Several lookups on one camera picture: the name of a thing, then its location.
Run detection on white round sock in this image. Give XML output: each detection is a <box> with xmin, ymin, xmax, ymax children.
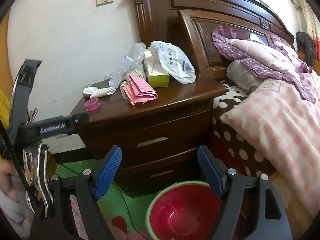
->
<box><xmin>82</xmin><ymin>86</ymin><xmax>98</xmax><ymax>98</ymax></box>

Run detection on white green carton box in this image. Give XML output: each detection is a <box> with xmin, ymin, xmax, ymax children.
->
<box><xmin>143</xmin><ymin>49</ymin><xmax>170</xmax><ymax>88</ymax></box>

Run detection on white plastic blister tray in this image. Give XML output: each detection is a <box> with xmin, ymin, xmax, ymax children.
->
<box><xmin>109</xmin><ymin>56</ymin><xmax>133</xmax><ymax>88</ymax></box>

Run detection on person's left hand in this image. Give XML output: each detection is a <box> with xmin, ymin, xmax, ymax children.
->
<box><xmin>1</xmin><ymin>159</ymin><xmax>25</xmax><ymax>208</ymax></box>

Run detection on brown polka dot bedsheet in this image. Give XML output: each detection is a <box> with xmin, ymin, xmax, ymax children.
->
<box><xmin>209</xmin><ymin>79</ymin><xmax>276</xmax><ymax>177</ymax></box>

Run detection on metal clip on right gripper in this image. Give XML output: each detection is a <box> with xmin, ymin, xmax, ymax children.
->
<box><xmin>23</xmin><ymin>143</ymin><xmax>54</xmax><ymax>219</ymax></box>

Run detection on green floor mat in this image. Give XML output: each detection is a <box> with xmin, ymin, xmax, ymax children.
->
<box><xmin>55</xmin><ymin>160</ymin><xmax>156</xmax><ymax>231</ymax></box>

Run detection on red plastic basin green rim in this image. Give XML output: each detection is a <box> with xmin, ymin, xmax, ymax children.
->
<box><xmin>145</xmin><ymin>180</ymin><xmax>222</xmax><ymax>239</ymax></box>

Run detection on small pink plastic cup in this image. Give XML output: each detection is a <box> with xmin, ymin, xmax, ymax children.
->
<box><xmin>84</xmin><ymin>98</ymin><xmax>100</xmax><ymax>112</ymax></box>

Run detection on pink checkered pillow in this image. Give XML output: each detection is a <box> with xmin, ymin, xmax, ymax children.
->
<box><xmin>220</xmin><ymin>75</ymin><xmax>319</xmax><ymax>217</ymax></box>

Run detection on pink paper sheets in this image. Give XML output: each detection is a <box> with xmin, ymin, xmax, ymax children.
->
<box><xmin>123</xmin><ymin>74</ymin><xmax>158</xmax><ymax>106</ymax></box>

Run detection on grey pillow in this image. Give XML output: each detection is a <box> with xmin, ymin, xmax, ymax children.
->
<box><xmin>226</xmin><ymin>60</ymin><xmax>264</xmax><ymax>93</ymax></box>

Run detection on white printed plastic bag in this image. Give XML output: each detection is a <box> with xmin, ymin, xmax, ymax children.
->
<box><xmin>149</xmin><ymin>41</ymin><xmax>196</xmax><ymax>84</ymax></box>

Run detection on purple lace quilt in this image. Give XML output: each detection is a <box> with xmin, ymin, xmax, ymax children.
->
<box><xmin>212</xmin><ymin>25</ymin><xmax>316</xmax><ymax>103</ymax></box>

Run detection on clear plastic bag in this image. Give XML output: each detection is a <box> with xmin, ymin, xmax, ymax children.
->
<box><xmin>106</xmin><ymin>42</ymin><xmax>147</xmax><ymax>81</ymax></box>

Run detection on black furry item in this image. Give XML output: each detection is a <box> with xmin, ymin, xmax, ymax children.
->
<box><xmin>296</xmin><ymin>31</ymin><xmax>316</xmax><ymax>67</ymax></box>

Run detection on dark wooden headboard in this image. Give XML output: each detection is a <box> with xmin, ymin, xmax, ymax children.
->
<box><xmin>134</xmin><ymin>0</ymin><xmax>294</xmax><ymax>79</ymax></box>

